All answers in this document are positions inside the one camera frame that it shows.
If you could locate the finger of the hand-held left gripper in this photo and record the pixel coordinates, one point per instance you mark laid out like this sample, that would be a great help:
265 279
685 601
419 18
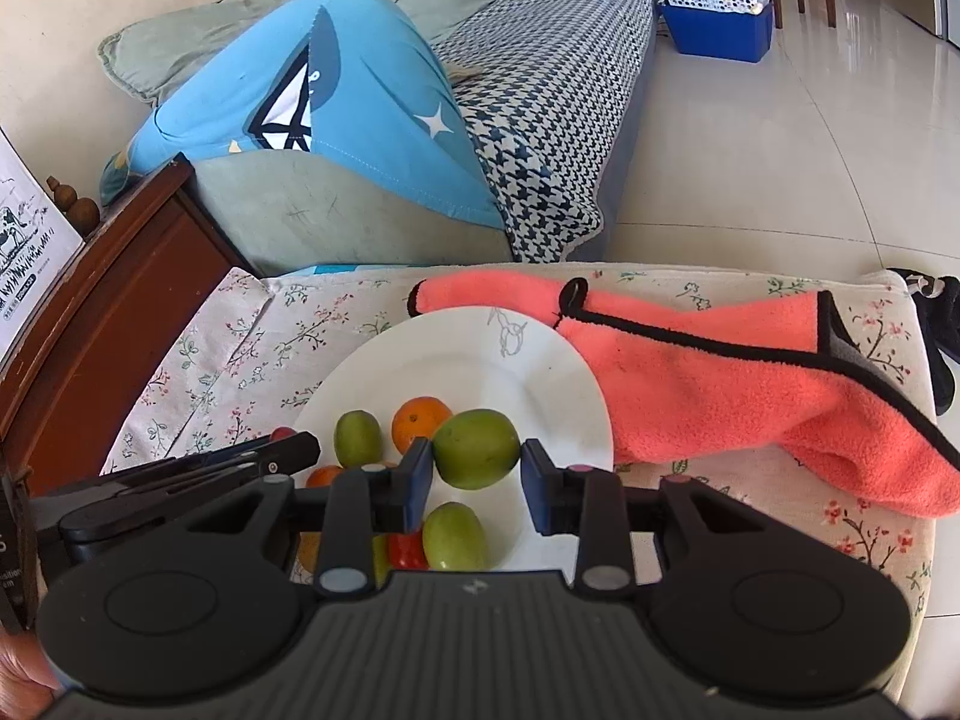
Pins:
292 451
195 480

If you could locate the black shoe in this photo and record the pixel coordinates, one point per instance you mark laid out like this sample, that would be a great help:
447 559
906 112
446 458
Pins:
941 345

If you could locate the orange tangerine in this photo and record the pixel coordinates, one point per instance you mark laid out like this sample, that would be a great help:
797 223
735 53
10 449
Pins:
324 476
309 549
420 420

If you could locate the yellow fruit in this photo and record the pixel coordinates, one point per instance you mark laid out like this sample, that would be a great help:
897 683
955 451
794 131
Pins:
381 559

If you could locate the blue plastic bin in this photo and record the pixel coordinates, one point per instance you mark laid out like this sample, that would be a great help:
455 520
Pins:
720 34

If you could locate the small red fruit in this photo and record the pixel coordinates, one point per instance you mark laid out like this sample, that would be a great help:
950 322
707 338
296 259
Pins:
283 433

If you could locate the olive green round fruit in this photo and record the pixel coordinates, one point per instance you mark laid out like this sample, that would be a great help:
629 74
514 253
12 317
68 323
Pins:
358 439

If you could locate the green sofa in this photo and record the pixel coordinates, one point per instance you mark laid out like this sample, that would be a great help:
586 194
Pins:
337 210

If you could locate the dark wooden cabinet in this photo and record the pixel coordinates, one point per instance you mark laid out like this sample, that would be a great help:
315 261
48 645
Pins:
112 292

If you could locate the large green round fruit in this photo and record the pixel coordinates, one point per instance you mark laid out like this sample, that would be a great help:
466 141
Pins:
476 448

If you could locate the cardboard box with cow print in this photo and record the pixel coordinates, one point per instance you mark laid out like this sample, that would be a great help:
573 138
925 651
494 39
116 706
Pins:
30 255

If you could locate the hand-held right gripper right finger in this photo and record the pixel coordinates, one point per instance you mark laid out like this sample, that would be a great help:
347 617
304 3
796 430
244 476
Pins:
536 487

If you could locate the person's left hand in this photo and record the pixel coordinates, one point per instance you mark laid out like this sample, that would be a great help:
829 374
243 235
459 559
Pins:
22 667

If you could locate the houndstooth sofa cover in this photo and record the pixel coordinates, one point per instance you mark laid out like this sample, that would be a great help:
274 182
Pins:
555 90

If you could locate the coral pink towel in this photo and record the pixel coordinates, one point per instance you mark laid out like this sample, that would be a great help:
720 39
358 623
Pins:
712 397

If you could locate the light green round fruit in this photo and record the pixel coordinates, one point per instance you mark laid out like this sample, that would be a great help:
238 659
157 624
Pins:
454 536

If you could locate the floral tablecloth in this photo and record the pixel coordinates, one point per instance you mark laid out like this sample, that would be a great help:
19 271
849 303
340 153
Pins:
750 525

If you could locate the red tomato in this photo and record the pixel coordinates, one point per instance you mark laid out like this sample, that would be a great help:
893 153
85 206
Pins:
409 551

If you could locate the light blue box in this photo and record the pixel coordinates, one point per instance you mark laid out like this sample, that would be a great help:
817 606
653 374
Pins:
330 270

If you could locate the white plate with line flowers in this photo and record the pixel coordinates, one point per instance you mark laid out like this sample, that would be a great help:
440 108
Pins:
480 360

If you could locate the wooden gourd ornament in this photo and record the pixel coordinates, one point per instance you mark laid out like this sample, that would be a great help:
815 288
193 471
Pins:
75 206

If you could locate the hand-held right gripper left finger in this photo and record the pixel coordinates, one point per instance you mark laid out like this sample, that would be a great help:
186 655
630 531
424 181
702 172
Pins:
418 484

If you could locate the blue shark plush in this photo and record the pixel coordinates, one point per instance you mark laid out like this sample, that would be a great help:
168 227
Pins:
352 82

